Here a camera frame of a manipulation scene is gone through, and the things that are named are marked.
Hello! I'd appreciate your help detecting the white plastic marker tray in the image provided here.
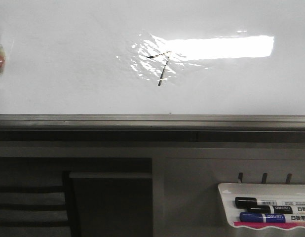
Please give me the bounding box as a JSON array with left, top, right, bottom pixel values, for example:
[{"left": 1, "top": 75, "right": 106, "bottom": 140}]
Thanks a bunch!
[{"left": 218, "top": 183, "right": 305, "bottom": 237}]

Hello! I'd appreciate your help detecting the white whiteboard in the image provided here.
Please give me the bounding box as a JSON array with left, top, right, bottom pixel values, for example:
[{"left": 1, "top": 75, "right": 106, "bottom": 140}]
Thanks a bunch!
[{"left": 0, "top": 0, "right": 305, "bottom": 115}]

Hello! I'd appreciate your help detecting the black wall hook left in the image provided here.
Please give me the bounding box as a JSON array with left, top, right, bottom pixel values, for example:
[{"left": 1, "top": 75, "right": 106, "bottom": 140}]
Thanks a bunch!
[{"left": 237, "top": 172, "right": 243, "bottom": 184}]

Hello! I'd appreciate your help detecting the dark chair back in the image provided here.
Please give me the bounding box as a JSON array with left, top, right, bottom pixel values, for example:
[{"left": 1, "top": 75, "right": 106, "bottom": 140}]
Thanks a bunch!
[{"left": 0, "top": 170, "right": 82, "bottom": 237}]

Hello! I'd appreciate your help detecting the black wall hook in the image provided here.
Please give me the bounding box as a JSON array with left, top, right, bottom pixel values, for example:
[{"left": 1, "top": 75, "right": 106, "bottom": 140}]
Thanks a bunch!
[
  {"left": 237, "top": 172, "right": 243, "bottom": 184},
  {"left": 261, "top": 173, "right": 268, "bottom": 184},
  {"left": 285, "top": 173, "right": 292, "bottom": 184}
]

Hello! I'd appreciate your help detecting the dark cabinet panel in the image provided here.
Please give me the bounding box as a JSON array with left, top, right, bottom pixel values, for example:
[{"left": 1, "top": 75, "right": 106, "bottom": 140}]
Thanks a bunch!
[{"left": 68, "top": 172, "right": 153, "bottom": 237}]

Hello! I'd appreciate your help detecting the black wall hook right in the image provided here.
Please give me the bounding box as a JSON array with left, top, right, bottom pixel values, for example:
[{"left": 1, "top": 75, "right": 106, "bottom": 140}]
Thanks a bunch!
[{"left": 285, "top": 173, "right": 292, "bottom": 184}]

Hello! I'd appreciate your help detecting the black capped marker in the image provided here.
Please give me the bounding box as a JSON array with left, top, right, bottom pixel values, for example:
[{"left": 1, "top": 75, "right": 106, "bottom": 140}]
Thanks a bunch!
[
  {"left": 247, "top": 205, "right": 305, "bottom": 214},
  {"left": 235, "top": 197, "right": 305, "bottom": 208}
]

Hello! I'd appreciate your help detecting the blue capped marker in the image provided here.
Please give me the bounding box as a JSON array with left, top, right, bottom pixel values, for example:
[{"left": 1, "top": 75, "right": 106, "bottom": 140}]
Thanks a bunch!
[{"left": 239, "top": 212, "right": 305, "bottom": 223}]

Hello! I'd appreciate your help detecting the black capped marker middle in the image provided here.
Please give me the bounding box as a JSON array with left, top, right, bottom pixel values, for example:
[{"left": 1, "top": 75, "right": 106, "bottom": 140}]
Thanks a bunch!
[{"left": 247, "top": 205, "right": 305, "bottom": 214}]

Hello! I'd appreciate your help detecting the black wall hook middle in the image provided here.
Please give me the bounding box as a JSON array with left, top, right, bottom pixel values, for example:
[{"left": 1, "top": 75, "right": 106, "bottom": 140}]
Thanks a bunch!
[{"left": 261, "top": 173, "right": 268, "bottom": 184}]

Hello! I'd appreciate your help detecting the black capped marker upper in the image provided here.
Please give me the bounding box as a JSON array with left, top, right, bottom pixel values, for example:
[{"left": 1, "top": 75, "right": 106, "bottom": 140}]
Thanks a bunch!
[{"left": 235, "top": 197, "right": 305, "bottom": 208}]

